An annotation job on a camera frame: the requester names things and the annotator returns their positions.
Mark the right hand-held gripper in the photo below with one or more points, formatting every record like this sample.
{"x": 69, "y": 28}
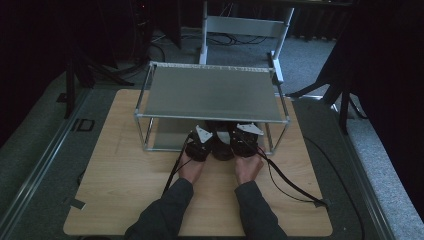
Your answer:
{"x": 245, "y": 143}

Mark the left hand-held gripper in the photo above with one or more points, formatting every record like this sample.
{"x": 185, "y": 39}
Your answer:
{"x": 199, "y": 146}

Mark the black shoe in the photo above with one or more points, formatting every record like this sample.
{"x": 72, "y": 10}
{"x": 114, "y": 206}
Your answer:
{"x": 221, "y": 146}

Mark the metal frame shoe rack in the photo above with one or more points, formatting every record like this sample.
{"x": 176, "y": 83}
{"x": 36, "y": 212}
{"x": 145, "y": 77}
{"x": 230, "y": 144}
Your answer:
{"x": 213, "y": 91}

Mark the person's left hand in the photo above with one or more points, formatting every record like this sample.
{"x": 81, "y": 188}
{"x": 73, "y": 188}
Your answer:
{"x": 190, "y": 170}

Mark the person's right hand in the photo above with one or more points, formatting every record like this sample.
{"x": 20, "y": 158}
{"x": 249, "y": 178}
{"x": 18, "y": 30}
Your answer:
{"x": 248, "y": 168}

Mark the grey tape piece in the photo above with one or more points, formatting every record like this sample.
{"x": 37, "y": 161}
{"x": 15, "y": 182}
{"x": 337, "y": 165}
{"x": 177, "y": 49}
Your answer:
{"x": 322, "y": 203}
{"x": 77, "y": 203}

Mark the black tripod stand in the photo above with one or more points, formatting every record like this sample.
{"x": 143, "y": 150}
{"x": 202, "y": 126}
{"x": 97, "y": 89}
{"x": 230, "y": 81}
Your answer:
{"x": 343, "y": 106}
{"x": 70, "y": 86}

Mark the black floor bracket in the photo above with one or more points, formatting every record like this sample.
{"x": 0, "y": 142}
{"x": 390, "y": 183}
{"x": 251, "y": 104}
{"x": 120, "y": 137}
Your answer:
{"x": 83, "y": 125}

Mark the aluminium floor rail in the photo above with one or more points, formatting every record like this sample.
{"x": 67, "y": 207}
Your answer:
{"x": 363, "y": 180}
{"x": 40, "y": 160}

